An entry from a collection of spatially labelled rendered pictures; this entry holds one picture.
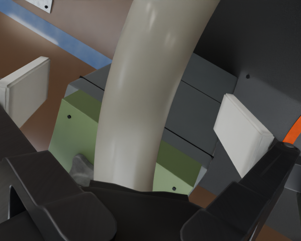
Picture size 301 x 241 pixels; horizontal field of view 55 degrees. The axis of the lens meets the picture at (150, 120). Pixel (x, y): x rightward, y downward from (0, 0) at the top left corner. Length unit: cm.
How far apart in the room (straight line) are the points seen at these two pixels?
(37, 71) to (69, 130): 52
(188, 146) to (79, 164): 26
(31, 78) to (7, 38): 181
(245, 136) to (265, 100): 126
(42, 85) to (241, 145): 13
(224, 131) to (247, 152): 4
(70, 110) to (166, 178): 26
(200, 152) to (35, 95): 57
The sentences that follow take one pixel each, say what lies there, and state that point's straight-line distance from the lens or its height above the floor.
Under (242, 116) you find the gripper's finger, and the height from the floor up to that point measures 120.
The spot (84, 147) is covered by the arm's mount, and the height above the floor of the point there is 87.
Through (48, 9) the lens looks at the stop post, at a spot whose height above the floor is 1.
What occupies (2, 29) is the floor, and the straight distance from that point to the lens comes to 200.
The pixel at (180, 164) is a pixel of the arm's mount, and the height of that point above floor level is 85.
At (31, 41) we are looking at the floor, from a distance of 187.
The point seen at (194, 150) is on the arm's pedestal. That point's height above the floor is 76.
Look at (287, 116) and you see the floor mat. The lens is 147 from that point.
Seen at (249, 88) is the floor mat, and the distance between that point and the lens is 142.
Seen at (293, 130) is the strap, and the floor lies 2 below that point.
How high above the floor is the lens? 137
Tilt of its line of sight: 58 degrees down
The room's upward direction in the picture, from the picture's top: 138 degrees counter-clockwise
